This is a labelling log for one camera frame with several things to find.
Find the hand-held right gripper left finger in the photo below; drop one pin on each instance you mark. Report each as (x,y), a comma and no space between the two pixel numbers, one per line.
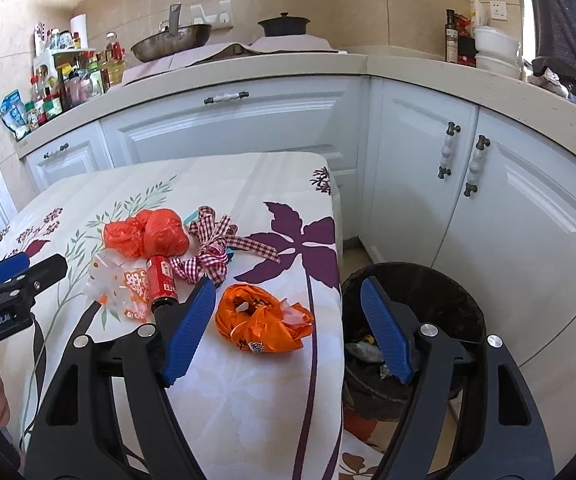
(188,330)

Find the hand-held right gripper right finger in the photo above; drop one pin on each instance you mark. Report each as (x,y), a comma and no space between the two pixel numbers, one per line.
(388,330)

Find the small red bottle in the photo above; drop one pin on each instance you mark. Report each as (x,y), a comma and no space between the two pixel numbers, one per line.
(160,280)

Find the black trash bin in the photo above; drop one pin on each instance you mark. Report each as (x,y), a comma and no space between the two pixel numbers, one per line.
(443,305)

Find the orange wrapper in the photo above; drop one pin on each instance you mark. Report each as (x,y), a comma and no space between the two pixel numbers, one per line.
(248,320)

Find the red white gingham ribbon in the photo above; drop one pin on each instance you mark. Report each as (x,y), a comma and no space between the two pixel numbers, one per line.
(208,265)

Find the clear orange-print plastic bag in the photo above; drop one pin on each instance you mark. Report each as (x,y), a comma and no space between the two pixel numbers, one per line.
(128,285)

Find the red plastic bag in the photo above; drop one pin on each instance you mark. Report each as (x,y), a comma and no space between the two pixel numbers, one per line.
(163,235)

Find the floral tablecloth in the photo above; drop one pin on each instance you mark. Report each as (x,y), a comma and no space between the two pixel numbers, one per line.
(248,400)

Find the small white cabinet door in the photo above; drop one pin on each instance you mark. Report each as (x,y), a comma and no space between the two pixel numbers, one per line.
(68,160)

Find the blue white packet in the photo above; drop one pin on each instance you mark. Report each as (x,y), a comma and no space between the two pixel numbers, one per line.
(14,115)

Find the cluster of condiment bottles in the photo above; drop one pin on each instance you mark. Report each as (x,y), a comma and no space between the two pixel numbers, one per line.
(78,85)

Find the white spice shelf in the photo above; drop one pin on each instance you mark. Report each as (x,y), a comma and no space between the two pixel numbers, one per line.
(43,62)

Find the wide white cabinet drawer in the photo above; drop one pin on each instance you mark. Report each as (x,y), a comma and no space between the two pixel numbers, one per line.
(243,125)

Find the white paper towel roll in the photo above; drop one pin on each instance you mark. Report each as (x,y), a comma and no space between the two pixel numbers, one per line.
(79,30)

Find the steel wok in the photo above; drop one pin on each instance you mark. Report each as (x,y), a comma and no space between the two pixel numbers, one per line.
(168,45)

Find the beige stone countertop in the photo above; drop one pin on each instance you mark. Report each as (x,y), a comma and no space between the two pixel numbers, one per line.
(418,72)

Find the red packets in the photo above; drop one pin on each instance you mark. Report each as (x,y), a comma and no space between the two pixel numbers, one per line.
(465,55)

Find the dark oil bottle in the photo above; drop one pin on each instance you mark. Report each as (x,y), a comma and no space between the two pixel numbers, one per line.
(451,42)

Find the white cloth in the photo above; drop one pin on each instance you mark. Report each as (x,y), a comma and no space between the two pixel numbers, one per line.
(553,82)

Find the grey stove cover cloth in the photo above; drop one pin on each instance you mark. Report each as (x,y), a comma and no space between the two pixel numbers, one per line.
(288,42)

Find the black cooking pot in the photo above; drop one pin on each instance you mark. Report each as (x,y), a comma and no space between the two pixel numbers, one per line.
(283,27)

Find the white bag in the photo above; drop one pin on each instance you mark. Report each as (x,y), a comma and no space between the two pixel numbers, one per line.
(479,12)

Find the white wall outlet strip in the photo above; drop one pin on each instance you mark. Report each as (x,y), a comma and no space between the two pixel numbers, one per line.
(218,10)

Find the white wall socket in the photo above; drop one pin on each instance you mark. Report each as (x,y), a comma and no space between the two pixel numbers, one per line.
(498,10)

